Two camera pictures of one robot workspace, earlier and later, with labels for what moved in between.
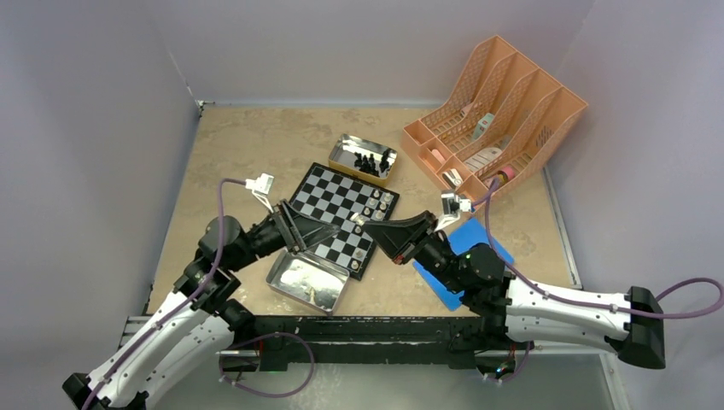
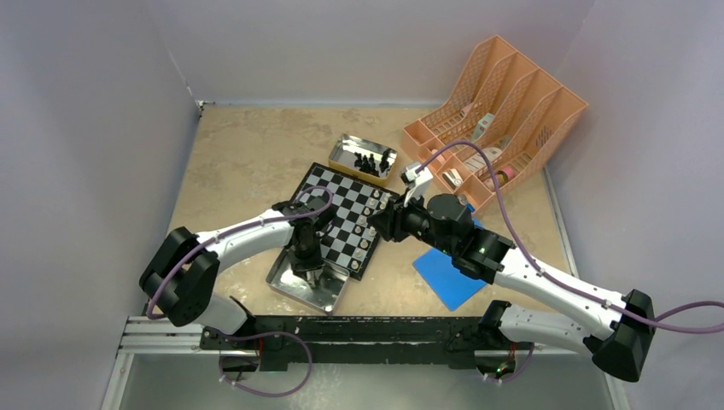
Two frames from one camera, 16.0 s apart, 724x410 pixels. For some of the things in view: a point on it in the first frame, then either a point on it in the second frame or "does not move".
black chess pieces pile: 367,164 does not move
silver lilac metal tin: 309,278 does not move
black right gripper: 399,238 -> 390,222
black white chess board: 347,203 does not move
